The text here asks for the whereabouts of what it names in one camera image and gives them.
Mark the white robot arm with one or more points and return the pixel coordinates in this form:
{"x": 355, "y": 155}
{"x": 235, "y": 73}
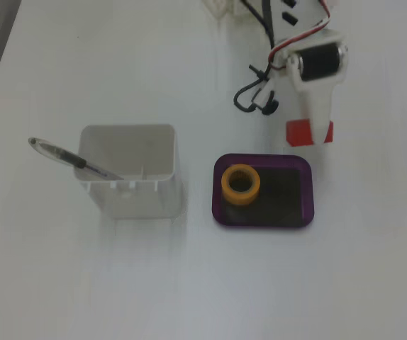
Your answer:
{"x": 302, "y": 21}

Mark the purple metal tray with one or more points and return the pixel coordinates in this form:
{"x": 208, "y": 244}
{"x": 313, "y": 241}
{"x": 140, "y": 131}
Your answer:
{"x": 306, "y": 191}

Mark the white plastic container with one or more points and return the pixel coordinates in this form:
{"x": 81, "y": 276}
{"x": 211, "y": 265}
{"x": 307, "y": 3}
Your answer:
{"x": 136, "y": 202}

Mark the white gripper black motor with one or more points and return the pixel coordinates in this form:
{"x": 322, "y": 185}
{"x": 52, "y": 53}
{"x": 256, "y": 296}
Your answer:
{"x": 318, "y": 64}

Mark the black clear ballpoint pen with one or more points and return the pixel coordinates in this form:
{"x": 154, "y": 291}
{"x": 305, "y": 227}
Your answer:
{"x": 65, "y": 156}

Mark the red cube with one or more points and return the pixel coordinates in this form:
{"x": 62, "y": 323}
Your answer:
{"x": 297, "y": 132}

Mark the yellow tape roll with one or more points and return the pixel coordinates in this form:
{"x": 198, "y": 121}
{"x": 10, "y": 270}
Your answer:
{"x": 240, "y": 198}

